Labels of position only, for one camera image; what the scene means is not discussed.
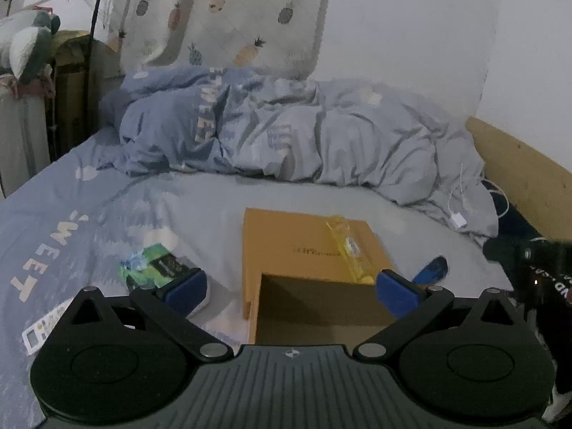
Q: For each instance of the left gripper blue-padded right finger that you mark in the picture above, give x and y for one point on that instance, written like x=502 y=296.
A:
x=415 y=309

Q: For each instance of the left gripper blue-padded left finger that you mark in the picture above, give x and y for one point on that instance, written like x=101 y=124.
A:
x=168 y=307

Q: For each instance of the brown cardboard box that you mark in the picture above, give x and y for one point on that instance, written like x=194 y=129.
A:
x=289 y=311

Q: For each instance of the brown cardboard box lid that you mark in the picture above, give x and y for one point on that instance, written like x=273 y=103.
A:
x=290 y=245

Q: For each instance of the green tissue pack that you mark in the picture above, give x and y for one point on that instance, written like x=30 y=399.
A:
x=152 y=270

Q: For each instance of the dark printed garment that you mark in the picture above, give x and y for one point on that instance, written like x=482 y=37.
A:
x=539 y=270

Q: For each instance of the blue printed bed sheet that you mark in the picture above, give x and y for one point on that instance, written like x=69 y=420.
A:
x=72 y=224

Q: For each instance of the white remote control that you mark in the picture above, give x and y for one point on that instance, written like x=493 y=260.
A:
x=38 y=332

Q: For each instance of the wooden headboard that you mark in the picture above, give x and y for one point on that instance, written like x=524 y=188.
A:
x=538 y=187

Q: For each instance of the blue-grey crumpled duvet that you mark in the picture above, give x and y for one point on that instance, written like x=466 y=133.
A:
x=342 y=132

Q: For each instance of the green white plush toy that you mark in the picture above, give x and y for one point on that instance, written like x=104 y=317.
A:
x=26 y=39

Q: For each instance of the pineapple print curtain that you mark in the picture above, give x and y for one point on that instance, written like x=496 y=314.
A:
x=281 y=36

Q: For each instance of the white charger with cable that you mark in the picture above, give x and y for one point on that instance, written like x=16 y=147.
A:
x=457 y=216

